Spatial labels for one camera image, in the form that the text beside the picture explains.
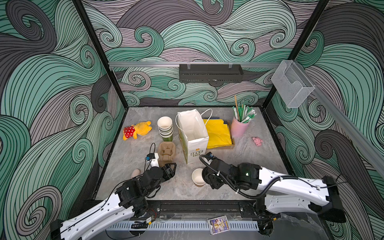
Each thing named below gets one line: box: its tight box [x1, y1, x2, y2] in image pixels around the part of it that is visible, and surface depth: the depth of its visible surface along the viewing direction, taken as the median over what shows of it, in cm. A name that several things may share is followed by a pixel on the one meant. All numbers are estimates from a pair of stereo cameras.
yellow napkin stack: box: [203, 119, 234, 149], surface depth 102 cm
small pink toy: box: [252, 136, 264, 147], surface depth 99 cm
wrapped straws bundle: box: [232, 95, 257, 124], surface depth 94 cm
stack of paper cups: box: [157, 116, 174, 142], surface depth 89 cm
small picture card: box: [207, 215, 231, 235], surface depth 70 cm
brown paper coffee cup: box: [191, 168, 206, 186], surface depth 78 cm
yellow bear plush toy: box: [123, 120, 153, 141], surface depth 100 cm
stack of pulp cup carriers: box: [157, 141, 176, 167], surface depth 90 cm
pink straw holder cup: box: [230, 116, 251, 138], surface depth 103 cm
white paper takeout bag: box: [175, 108, 213, 165], surface depth 83 cm
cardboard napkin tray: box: [208, 117, 235, 150], surface depth 100 cm
